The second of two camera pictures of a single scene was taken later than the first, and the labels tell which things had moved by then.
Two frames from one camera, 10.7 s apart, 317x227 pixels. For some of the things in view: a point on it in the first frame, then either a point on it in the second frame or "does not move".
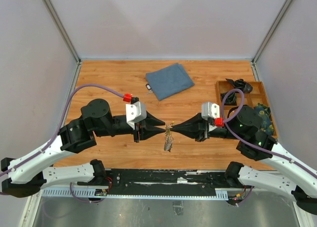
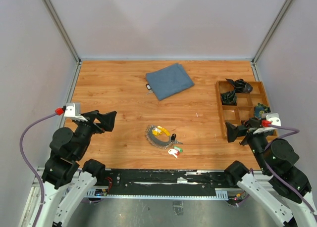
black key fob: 148,86 does not move
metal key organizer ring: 169,139 to 154,141
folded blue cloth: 168,81 does not move
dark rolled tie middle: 231,99 does not move
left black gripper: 149,128 to 107,120
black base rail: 169,182 does not move
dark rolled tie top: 240,84 does not move
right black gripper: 195,126 to 233,130
